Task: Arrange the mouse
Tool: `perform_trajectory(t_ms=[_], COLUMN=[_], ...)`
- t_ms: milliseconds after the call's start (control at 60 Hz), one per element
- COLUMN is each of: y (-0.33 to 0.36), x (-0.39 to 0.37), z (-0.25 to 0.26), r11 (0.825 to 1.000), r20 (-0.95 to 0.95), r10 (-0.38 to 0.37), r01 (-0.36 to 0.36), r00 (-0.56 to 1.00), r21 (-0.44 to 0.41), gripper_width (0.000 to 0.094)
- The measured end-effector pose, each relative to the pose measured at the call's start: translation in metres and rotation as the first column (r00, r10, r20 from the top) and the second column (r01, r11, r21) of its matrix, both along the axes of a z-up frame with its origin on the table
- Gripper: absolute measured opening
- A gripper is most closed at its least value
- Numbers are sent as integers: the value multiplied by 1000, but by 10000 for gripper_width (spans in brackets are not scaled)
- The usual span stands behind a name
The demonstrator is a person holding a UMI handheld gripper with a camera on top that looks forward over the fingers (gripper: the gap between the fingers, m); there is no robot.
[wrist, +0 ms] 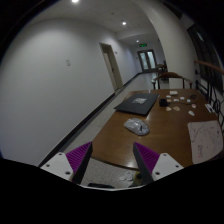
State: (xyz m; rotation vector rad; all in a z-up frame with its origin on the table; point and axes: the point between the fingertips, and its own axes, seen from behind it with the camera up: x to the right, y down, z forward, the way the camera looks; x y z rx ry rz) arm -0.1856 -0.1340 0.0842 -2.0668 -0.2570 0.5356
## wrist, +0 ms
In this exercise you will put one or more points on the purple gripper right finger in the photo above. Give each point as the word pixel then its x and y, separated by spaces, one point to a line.
pixel 154 166

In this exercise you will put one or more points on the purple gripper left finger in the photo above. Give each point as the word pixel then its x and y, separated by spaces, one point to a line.
pixel 70 166

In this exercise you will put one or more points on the transparent computer mouse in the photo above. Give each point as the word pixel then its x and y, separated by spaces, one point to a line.
pixel 137 126

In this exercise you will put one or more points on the black mouse pad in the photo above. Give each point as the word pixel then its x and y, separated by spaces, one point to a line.
pixel 138 104

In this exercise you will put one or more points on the crumpled white paper on floor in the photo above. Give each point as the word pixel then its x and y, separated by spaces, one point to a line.
pixel 128 176

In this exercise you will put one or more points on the small black box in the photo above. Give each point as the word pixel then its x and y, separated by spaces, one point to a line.
pixel 163 103

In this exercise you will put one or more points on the white patterned mat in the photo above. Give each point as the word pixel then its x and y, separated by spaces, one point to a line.
pixel 206 140

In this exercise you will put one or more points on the white card on table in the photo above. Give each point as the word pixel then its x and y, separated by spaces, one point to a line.
pixel 173 93

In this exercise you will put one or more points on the wooden chair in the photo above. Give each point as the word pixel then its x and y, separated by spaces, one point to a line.
pixel 170 75

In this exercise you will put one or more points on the glass double door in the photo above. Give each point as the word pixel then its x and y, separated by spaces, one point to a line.
pixel 147 60

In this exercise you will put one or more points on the wooden stair handrail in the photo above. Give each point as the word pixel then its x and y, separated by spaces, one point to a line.
pixel 209 65

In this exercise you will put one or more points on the beige side door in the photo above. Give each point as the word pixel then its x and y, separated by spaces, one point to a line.
pixel 112 66

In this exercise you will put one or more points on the green exit sign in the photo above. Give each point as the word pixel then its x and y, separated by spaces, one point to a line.
pixel 143 45

